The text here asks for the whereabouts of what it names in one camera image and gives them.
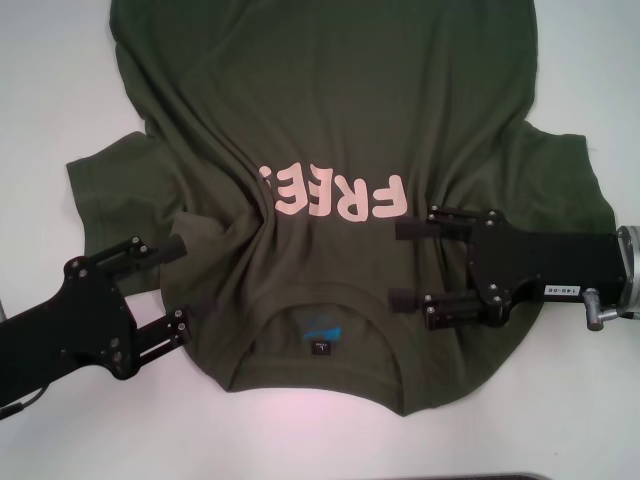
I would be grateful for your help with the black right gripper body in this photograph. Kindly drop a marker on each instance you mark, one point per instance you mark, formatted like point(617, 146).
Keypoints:
point(550, 260)

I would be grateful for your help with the dark green FREE t-shirt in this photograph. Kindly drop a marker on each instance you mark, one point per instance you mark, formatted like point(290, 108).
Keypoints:
point(325, 125)

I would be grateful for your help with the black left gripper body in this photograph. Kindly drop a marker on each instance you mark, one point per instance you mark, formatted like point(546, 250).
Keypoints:
point(75, 320)

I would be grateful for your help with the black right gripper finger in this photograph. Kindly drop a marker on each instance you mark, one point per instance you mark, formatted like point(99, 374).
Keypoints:
point(415, 230)
point(460, 312)

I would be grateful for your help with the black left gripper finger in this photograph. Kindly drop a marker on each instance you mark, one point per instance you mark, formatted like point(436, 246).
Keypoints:
point(170, 248)
point(165, 332)

